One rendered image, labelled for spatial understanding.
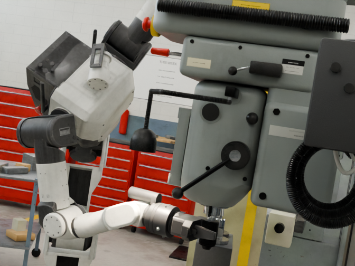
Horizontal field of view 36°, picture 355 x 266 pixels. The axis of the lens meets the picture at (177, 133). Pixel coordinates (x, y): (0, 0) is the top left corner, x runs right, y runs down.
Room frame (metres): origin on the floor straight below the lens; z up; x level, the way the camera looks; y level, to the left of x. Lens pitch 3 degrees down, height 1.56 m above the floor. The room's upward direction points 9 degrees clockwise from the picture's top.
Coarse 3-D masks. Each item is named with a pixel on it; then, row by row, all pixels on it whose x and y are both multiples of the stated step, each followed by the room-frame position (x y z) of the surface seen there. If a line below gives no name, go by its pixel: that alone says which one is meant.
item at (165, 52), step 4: (152, 48) 1.58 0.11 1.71; (156, 48) 1.58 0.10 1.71; (160, 48) 1.58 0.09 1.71; (152, 52) 1.58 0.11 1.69; (156, 52) 1.58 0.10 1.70; (160, 52) 1.58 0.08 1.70; (164, 52) 1.57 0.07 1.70; (168, 52) 1.57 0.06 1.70; (172, 52) 1.57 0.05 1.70; (176, 52) 1.57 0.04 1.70; (180, 52) 1.57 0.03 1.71
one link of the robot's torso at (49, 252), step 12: (48, 240) 2.00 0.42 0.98; (96, 240) 2.03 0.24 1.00; (48, 252) 2.00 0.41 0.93; (60, 252) 2.02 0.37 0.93; (72, 252) 2.05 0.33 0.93; (84, 252) 2.07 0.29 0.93; (48, 264) 2.01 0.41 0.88; (60, 264) 2.06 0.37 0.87; (72, 264) 2.06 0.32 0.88; (84, 264) 2.03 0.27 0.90
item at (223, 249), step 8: (224, 232) 1.89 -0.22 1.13; (224, 240) 1.77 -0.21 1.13; (232, 240) 1.86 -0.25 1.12; (200, 248) 1.74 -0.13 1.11; (216, 248) 1.73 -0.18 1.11; (224, 248) 1.73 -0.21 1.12; (200, 256) 1.74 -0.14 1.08; (208, 256) 1.73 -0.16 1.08; (216, 256) 1.73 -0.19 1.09; (224, 256) 1.73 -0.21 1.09; (192, 264) 1.74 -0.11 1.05; (200, 264) 1.74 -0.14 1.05; (208, 264) 1.73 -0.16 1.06; (216, 264) 1.73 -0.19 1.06; (224, 264) 1.73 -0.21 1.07
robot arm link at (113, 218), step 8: (112, 208) 1.52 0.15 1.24; (120, 208) 1.50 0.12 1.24; (128, 208) 1.49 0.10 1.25; (136, 208) 1.49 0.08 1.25; (104, 216) 1.53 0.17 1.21; (112, 216) 1.51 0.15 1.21; (120, 216) 1.50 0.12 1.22; (128, 216) 1.49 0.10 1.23; (136, 216) 1.48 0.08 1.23; (104, 224) 1.55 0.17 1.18; (112, 224) 1.51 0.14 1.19; (120, 224) 1.50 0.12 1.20; (128, 224) 1.49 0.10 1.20
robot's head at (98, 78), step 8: (96, 56) 1.66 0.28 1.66; (104, 56) 1.66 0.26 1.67; (104, 64) 1.64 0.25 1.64; (88, 72) 1.64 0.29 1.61; (96, 72) 1.62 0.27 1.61; (104, 72) 1.63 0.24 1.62; (88, 80) 1.62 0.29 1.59; (96, 80) 1.62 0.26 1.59; (104, 80) 1.62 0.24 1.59; (96, 88) 1.65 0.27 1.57; (104, 88) 1.65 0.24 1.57
